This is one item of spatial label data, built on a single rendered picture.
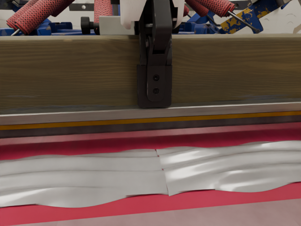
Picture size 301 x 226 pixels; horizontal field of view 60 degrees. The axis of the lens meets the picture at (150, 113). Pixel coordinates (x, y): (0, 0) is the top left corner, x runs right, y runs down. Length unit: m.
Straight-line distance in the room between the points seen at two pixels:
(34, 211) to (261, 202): 0.16
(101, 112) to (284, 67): 0.19
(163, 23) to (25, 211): 0.16
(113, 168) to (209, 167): 0.08
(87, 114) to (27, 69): 0.07
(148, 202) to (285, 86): 0.19
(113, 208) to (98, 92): 0.11
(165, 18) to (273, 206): 0.15
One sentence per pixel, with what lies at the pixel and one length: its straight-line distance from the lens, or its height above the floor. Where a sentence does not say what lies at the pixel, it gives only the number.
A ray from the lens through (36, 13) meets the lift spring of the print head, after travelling 0.89.
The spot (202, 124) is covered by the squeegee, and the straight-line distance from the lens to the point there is 0.29.
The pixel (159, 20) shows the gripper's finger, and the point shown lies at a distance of 0.19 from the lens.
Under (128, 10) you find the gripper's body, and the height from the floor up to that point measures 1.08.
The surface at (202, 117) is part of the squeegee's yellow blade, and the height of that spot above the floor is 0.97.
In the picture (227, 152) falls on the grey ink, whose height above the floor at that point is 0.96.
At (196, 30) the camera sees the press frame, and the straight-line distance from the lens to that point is 0.92.
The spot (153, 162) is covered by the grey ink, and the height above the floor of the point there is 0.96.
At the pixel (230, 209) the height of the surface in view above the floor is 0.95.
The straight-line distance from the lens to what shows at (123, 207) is 0.19.
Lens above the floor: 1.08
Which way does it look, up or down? 21 degrees down
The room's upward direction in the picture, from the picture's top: straight up
